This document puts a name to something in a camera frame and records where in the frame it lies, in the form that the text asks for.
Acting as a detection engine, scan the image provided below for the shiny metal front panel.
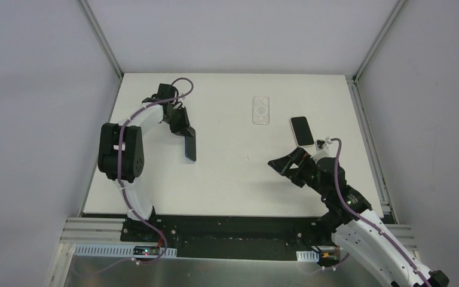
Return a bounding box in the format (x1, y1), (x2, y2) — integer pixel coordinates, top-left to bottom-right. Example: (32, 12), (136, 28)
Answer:
(65, 257), (380, 286)

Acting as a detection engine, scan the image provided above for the clear transparent phone case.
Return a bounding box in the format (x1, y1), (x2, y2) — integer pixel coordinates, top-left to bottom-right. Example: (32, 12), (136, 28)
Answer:
(252, 97), (270, 125)

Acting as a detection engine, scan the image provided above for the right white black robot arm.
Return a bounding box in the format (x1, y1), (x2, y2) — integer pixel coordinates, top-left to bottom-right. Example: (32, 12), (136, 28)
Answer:
(268, 148), (449, 286)

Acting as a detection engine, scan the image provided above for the white slotted cable duct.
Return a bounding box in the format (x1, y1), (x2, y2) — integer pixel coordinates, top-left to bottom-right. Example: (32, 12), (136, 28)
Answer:
(296, 251), (320, 262)
(74, 244), (164, 259)

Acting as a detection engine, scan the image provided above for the right aluminium frame rail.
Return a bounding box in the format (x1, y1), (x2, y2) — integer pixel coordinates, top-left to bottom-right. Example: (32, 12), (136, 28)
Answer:
(345, 1), (414, 242)

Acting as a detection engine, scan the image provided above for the left white slotted cable duct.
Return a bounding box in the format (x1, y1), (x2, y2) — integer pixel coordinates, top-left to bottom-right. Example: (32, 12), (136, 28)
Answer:
(74, 244), (164, 259)

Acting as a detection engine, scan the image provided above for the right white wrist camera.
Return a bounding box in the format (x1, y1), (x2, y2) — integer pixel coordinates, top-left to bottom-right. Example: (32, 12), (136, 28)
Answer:
(315, 137), (332, 152)

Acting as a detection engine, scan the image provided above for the right white slotted cable duct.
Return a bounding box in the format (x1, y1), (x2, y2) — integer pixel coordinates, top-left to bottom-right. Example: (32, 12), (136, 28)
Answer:
(296, 251), (320, 262)

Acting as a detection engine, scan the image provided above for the aluminium frame rail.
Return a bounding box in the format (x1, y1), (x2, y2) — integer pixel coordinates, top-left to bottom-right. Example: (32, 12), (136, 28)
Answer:
(345, 1), (414, 242)
(45, 1), (124, 286)

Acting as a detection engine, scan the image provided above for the left aluminium frame rail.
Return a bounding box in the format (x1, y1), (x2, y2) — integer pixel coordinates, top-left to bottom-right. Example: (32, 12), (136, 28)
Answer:
(45, 1), (124, 286)

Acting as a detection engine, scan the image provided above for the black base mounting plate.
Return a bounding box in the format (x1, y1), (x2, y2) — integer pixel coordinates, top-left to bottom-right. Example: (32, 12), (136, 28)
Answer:
(120, 215), (335, 261)

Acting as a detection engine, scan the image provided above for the left green circuit board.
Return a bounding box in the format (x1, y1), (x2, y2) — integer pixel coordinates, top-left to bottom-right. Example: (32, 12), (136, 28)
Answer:
(133, 246), (161, 258)

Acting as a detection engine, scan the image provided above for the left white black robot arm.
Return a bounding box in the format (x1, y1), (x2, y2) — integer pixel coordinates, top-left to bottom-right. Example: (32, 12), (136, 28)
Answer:
(97, 80), (197, 242)

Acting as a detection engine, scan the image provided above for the black phone with pink edge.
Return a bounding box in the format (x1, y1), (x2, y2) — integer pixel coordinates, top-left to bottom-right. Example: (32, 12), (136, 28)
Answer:
(290, 116), (315, 147)

